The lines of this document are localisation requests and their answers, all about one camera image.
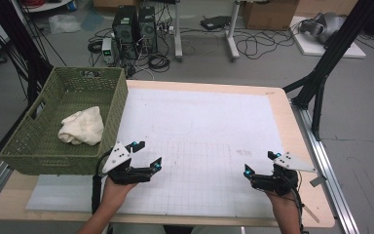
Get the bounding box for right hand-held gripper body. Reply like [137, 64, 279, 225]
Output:
[251, 151, 318, 197]

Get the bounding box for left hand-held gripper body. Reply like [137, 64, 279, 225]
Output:
[101, 141, 154, 186]

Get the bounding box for cream printed cloth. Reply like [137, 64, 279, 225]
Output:
[57, 105, 105, 146]

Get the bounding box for green woven basket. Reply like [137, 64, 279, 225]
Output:
[0, 66, 130, 176]

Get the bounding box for person's right hand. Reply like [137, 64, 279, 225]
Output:
[265, 190, 302, 215]

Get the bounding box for person's left hand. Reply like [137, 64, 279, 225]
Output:
[101, 176, 138, 209]

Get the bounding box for thin wooden stick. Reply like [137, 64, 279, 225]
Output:
[300, 199, 321, 224]

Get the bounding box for white grid mat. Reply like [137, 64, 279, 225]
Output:
[25, 87, 304, 220]

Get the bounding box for white power supply box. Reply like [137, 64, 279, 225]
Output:
[101, 37, 117, 65]

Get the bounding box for white floor board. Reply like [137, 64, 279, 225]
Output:
[290, 16, 367, 59]

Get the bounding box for large black computer tower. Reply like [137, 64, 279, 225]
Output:
[111, 5, 140, 60]

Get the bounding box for slim black computer tower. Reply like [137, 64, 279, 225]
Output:
[137, 6, 159, 55]

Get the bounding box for white desk leg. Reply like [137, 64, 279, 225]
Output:
[173, 0, 184, 62]
[226, 0, 242, 61]

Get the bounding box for grey headset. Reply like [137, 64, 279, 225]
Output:
[298, 12, 347, 45]

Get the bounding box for brown cardboard box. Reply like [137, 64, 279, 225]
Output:
[243, 0, 301, 31]

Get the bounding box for clear plastic bag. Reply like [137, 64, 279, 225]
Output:
[48, 13, 83, 35]

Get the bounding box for flat black device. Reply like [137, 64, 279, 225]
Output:
[200, 15, 232, 31]

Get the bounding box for right hand-held gripper cable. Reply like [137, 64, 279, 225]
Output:
[283, 171, 307, 234]

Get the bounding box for hand-held gripper cable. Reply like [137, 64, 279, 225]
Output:
[283, 171, 307, 234]
[91, 148, 112, 215]

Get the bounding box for left hand-held gripper cable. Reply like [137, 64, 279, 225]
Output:
[91, 148, 112, 215]

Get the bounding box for small grey bracket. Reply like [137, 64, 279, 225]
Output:
[309, 175, 327, 188]

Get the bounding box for aluminium rail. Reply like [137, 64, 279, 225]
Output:
[291, 103, 360, 234]

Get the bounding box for coiled black cables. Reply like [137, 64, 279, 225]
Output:
[87, 27, 172, 78]

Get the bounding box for loose black floor cables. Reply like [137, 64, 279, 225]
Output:
[233, 27, 301, 61]

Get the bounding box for black metal frame stand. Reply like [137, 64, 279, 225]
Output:
[281, 0, 374, 141]

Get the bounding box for black metal frame with cables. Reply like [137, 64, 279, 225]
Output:
[0, 0, 56, 105]

